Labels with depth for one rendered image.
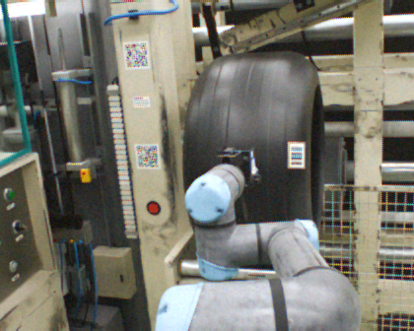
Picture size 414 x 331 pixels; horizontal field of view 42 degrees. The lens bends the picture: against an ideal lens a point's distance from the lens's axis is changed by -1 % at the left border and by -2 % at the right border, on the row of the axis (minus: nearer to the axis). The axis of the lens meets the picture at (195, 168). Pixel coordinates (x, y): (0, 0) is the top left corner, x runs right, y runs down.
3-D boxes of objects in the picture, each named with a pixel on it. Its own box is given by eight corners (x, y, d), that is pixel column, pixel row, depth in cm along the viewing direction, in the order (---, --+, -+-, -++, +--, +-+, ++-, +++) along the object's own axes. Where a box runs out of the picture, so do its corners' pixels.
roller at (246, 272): (182, 271, 163) (176, 277, 158) (181, 256, 162) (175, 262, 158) (300, 279, 152) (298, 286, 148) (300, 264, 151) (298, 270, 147)
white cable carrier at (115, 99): (126, 237, 170) (106, 86, 157) (132, 231, 175) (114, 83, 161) (139, 238, 169) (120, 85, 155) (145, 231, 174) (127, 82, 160)
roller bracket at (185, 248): (166, 291, 157) (163, 260, 154) (205, 233, 193) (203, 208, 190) (176, 292, 156) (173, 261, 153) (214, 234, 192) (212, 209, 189)
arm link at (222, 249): (259, 281, 98) (256, 222, 96) (197, 285, 98) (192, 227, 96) (256, 264, 105) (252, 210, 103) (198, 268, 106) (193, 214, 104)
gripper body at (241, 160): (256, 146, 117) (244, 157, 106) (257, 185, 119) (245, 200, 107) (222, 146, 119) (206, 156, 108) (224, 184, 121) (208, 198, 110)
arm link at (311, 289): (395, 290, 55) (310, 205, 103) (287, 297, 55) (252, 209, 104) (397, 395, 56) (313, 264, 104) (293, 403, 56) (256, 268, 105)
